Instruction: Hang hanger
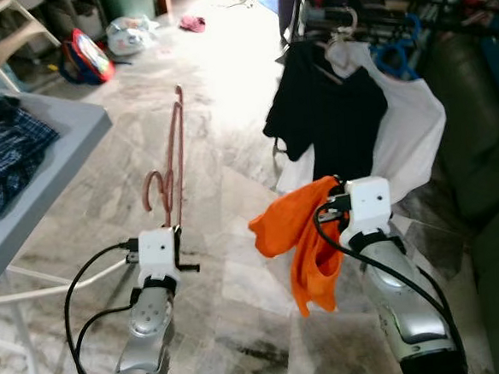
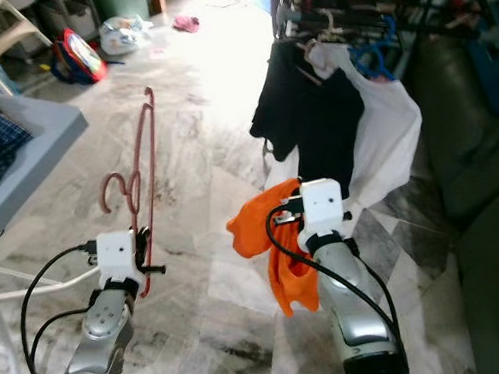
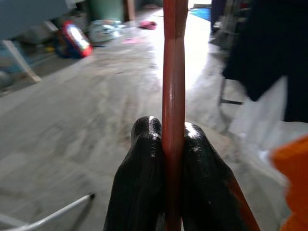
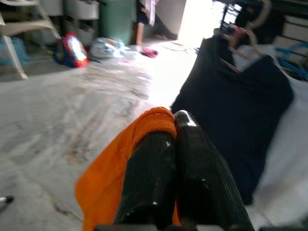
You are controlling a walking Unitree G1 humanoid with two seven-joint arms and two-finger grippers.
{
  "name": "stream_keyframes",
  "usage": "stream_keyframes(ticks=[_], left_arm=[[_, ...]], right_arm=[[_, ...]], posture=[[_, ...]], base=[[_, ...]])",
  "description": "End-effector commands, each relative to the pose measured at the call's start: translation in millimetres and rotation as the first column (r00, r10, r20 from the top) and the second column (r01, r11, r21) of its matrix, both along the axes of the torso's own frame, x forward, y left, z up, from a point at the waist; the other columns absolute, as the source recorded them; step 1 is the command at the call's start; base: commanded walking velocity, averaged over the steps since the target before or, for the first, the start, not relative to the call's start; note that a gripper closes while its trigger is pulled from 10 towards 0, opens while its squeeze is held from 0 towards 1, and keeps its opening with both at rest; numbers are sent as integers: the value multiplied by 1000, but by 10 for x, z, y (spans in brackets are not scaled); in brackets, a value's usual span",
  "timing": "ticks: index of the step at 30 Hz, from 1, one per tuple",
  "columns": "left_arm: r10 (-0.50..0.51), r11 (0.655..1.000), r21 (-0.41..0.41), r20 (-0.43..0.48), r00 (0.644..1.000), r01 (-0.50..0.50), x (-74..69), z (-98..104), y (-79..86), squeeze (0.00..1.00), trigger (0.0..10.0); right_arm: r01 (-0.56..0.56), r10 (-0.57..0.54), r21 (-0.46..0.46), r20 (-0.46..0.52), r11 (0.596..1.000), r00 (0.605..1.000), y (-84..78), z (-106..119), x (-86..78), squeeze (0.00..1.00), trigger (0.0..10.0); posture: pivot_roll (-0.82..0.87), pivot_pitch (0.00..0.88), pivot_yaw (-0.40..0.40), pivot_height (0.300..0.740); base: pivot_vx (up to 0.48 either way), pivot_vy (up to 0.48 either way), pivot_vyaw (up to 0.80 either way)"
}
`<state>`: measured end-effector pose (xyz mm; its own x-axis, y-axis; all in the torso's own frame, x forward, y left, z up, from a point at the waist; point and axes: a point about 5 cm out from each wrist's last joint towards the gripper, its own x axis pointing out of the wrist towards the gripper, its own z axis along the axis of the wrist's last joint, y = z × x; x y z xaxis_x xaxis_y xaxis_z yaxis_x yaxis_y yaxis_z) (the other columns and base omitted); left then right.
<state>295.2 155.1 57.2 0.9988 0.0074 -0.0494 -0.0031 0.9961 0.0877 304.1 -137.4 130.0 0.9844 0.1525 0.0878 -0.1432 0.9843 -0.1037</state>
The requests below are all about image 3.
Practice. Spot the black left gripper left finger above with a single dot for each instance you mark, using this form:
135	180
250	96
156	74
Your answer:
139	180

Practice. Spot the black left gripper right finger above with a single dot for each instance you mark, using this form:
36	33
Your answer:
204	187

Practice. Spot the orange shirt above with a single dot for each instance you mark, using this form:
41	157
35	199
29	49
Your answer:
296	180

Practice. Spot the reddish plastic clothes hanger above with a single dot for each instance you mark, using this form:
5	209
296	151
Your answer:
172	84

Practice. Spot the white shirt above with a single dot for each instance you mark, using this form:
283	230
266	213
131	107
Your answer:
264	120

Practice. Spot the pink card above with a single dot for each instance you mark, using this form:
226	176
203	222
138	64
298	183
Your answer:
131	41

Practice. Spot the red and blue backpack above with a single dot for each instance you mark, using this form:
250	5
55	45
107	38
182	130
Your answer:
77	41

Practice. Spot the white printed plastic bag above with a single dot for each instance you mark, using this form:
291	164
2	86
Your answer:
103	31

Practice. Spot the black shirt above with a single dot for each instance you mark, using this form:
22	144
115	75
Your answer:
272	48

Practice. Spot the crumpled pink cloth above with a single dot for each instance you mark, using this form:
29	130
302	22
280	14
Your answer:
148	25

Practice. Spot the blue floor mat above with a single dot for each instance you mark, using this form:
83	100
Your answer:
202	14

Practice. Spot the dark purple fabric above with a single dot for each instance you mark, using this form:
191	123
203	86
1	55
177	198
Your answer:
219	14

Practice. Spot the dark green cabinet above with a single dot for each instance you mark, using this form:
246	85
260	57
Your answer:
106	9

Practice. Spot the white metal table leg frame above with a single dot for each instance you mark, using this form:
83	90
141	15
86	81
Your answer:
60	213

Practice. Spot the brown wooden post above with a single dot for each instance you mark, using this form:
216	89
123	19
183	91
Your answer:
129	9

